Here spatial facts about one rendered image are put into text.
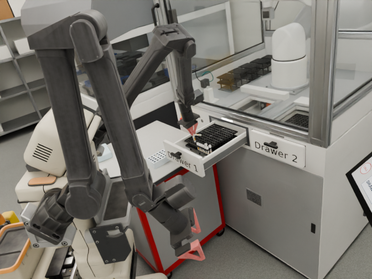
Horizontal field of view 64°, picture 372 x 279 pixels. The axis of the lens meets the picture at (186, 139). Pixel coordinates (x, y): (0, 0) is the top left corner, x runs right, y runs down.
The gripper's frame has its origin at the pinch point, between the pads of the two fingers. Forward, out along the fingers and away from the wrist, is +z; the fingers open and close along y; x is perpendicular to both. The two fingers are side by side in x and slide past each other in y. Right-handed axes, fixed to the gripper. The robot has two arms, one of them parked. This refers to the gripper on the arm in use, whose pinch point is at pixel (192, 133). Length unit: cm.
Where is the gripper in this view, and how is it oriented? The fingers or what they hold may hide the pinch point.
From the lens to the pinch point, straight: 151.3
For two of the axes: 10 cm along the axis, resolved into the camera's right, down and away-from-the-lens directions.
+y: 7.5, -5.3, 4.1
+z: 2.6, 7.9, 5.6
